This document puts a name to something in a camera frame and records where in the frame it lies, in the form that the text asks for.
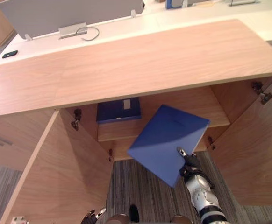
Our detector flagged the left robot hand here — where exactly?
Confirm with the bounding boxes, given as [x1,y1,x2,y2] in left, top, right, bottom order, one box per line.
[80,207,107,224]

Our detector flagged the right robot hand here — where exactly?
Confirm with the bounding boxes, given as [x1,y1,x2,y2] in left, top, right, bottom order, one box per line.
[177,147,205,179]

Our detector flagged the wooden cabinet door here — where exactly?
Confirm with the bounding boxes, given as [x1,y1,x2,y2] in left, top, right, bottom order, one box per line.
[208,76,272,207]
[0,110,113,224]

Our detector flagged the wooden office cabinet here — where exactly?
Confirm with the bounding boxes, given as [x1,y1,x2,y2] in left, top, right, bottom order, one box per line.
[0,19,272,173]

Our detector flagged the white office desk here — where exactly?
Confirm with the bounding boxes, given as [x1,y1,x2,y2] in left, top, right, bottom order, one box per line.
[0,0,272,68]

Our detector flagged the robot legs and feet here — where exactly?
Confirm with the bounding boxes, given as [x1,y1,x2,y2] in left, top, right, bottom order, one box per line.
[107,204,194,224]

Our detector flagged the black smartphone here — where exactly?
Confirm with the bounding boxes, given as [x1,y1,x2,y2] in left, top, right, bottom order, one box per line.
[2,50,18,58]

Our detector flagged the grey desk divider panel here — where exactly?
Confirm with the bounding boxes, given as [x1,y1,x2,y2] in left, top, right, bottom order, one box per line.
[0,0,145,39]

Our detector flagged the grey cable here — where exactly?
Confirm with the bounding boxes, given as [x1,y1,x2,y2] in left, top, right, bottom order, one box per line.
[75,26,100,42]

